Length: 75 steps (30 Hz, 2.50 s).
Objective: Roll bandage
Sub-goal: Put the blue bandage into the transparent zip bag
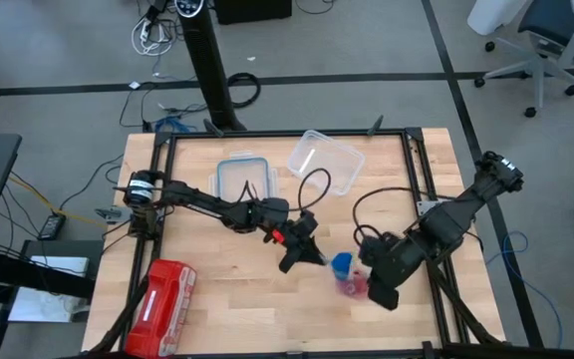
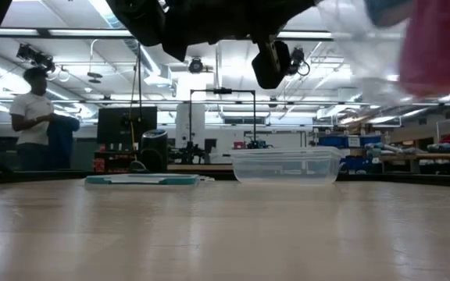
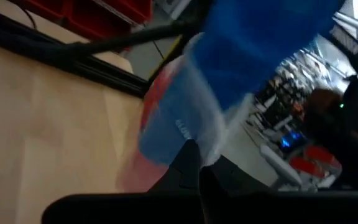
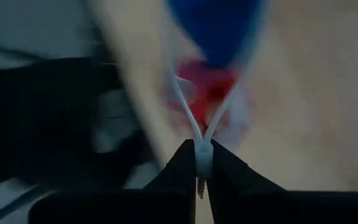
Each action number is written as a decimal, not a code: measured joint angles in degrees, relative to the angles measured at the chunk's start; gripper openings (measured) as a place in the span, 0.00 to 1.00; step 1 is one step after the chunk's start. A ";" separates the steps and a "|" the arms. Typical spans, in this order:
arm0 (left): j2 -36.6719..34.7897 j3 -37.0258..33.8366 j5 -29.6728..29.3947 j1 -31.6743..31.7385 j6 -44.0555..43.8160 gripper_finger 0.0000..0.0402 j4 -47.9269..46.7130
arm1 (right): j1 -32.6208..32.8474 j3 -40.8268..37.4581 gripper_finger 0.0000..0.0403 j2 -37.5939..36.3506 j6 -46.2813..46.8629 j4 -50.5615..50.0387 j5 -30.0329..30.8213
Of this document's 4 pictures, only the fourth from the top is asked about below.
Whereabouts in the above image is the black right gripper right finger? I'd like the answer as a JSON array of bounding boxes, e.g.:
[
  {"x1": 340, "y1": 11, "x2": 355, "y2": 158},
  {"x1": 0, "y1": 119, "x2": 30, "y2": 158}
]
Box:
[{"x1": 206, "y1": 138, "x2": 288, "y2": 224}]

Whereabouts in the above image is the blue bandage strip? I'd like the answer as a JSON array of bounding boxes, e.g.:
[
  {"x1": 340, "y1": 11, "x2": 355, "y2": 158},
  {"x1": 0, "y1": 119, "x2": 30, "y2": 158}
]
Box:
[{"x1": 165, "y1": 0, "x2": 269, "y2": 70}]

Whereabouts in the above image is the red bandage roll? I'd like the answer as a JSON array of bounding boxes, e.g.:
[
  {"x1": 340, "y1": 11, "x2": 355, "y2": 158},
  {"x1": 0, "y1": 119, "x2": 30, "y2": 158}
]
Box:
[{"x1": 171, "y1": 58, "x2": 239, "y2": 133}]

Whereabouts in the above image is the clear zip plastic bag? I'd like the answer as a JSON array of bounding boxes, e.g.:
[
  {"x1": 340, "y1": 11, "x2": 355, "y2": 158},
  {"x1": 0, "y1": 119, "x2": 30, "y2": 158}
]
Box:
[{"x1": 162, "y1": 0, "x2": 272, "y2": 179}]

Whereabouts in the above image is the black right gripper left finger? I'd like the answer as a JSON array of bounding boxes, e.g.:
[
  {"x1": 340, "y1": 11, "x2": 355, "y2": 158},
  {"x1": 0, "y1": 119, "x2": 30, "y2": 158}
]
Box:
[{"x1": 143, "y1": 138, "x2": 198, "y2": 224}]

